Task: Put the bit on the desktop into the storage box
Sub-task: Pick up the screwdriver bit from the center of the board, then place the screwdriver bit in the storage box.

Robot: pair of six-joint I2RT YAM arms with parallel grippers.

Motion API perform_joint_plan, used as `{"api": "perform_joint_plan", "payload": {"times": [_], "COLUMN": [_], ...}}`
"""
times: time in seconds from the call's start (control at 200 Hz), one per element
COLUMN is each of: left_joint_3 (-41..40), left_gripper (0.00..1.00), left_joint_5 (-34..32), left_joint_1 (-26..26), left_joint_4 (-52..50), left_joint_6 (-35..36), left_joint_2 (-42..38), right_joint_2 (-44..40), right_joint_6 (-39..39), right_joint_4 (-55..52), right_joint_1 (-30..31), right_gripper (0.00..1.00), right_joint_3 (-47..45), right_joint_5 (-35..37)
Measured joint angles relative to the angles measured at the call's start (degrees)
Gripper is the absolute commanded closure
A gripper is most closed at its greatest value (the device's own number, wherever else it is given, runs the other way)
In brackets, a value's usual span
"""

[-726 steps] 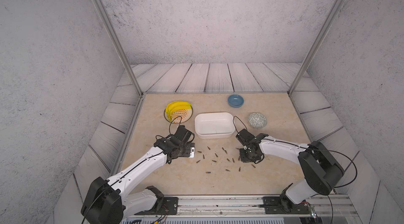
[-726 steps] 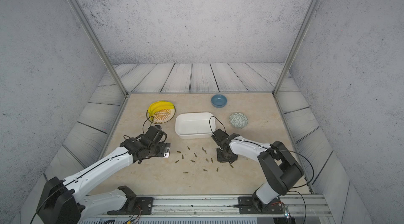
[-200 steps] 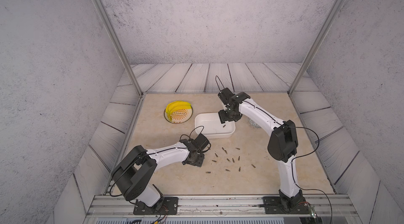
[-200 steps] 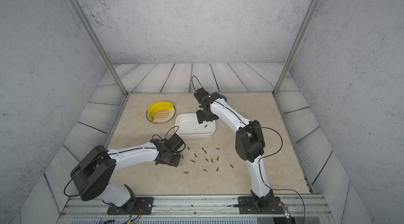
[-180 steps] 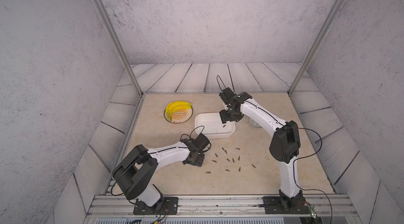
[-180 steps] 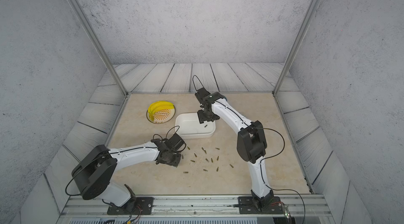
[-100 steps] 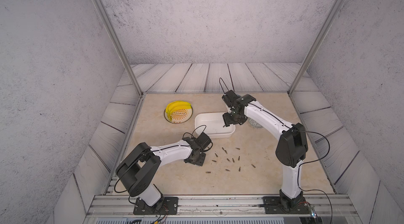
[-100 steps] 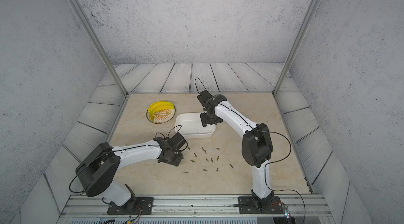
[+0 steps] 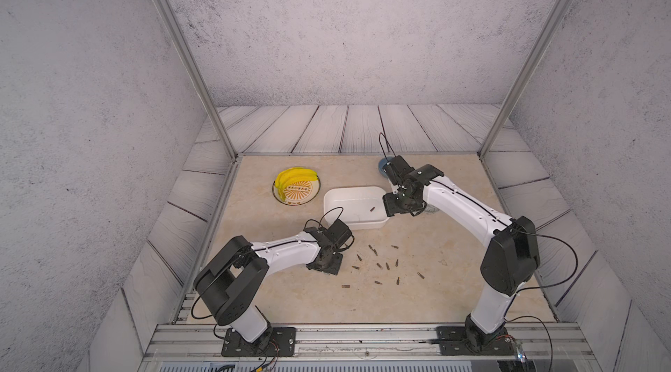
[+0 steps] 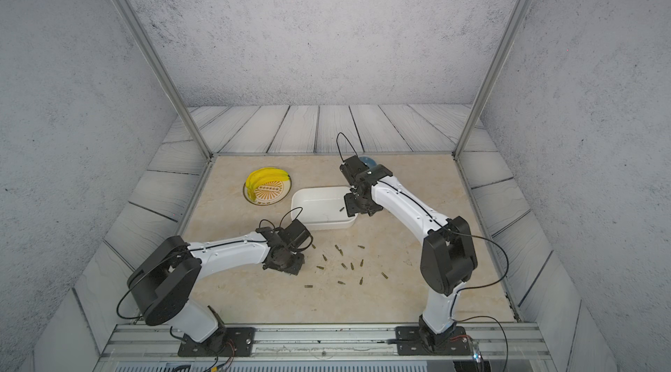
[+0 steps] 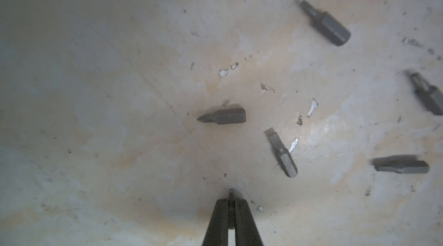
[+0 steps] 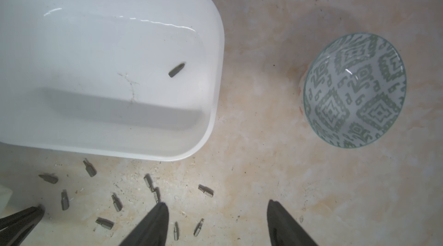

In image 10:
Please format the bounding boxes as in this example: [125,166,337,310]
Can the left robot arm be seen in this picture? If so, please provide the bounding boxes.
[127,219,314,343]

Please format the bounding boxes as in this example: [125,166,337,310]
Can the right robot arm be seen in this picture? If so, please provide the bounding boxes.
[340,155,478,349]

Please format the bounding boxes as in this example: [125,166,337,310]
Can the white storage box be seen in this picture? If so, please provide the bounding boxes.
[291,186,358,232]

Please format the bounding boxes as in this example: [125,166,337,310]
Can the blue bowl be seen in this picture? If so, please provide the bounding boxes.
[360,156,377,168]

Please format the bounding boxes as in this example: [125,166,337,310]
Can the patterned plate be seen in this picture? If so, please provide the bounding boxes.
[243,175,292,206]

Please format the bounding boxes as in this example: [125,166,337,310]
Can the yellow bananas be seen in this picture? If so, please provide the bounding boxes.
[243,167,291,206]

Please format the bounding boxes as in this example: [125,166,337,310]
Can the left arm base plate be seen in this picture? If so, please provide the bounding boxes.
[178,327,257,358]

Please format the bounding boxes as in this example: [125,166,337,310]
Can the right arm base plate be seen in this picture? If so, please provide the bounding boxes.
[388,326,473,356]

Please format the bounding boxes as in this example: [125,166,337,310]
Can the aluminium rail frame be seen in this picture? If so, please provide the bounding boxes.
[95,322,556,371]

